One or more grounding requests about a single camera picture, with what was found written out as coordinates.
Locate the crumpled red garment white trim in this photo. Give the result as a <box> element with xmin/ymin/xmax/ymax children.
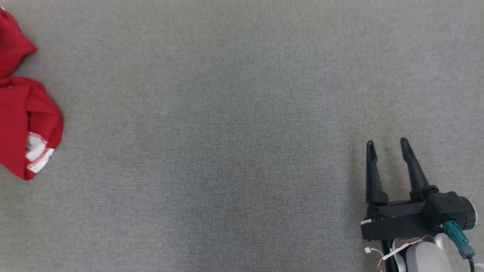
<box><xmin>0</xmin><ymin>7</ymin><xmax>64</xmax><ymax>181</ymax></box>

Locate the thin white wire with plug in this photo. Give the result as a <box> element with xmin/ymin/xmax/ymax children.
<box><xmin>364</xmin><ymin>246</ymin><xmax>385</xmax><ymax>260</ymax></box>

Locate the black cable with teal connector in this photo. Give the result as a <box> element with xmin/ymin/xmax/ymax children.
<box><xmin>442</xmin><ymin>220</ymin><xmax>477</xmax><ymax>272</ymax></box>

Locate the white flat ribbon cable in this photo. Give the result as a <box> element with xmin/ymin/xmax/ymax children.
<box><xmin>378</xmin><ymin>235</ymin><xmax>441</xmax><ymax>270</ymax></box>

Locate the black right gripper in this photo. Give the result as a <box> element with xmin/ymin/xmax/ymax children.
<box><xmin>361</xmin><ymin>137</ymin><xmax>439</xmax><ymax>242</ymax></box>

